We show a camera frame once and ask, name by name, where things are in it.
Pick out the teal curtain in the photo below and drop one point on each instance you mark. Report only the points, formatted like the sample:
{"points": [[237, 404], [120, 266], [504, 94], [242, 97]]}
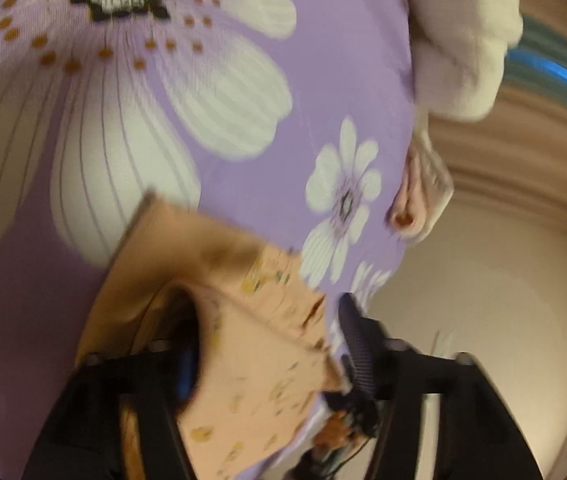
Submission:
{"points": [[539, 61]]}

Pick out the folded pink and white clothes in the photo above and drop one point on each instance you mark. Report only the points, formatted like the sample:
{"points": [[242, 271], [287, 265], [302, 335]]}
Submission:
{"points": [[425, 191]]}

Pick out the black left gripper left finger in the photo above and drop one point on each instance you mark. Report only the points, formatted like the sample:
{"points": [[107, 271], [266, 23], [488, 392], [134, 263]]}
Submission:
{"points": [[116, 413]]}

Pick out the orange cartoon print baby garment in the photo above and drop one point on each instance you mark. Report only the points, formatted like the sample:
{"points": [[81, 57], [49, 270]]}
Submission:
{"points": [[264, 356]]}

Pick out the purple floral bed sheet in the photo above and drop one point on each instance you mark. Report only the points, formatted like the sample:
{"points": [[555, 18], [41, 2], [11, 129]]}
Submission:
{"points": [[291, 118]]}

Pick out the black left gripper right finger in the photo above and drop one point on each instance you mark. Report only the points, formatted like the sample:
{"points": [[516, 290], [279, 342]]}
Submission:
{"points": [[478, 437]]}

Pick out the white fluffy blanket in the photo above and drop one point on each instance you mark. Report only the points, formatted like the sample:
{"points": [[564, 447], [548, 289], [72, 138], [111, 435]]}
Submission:
{"points": [[459, 49]]}

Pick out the person's right hand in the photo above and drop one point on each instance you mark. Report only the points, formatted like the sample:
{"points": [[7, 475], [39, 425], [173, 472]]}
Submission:
{"points": [[336, 433]]}

